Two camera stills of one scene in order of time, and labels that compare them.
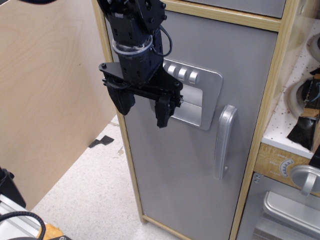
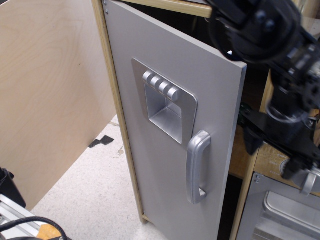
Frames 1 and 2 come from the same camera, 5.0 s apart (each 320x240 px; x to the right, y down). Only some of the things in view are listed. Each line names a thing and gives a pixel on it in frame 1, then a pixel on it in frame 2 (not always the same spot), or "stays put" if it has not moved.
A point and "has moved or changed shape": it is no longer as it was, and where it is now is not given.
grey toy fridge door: (193, 182) has moved or changed shape
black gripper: (144, 75) to (285, 124)
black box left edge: (9, 189) stays put
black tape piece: (105, 141) stays put
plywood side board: (56, 95) stays put
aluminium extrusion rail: (17, 226) stays put
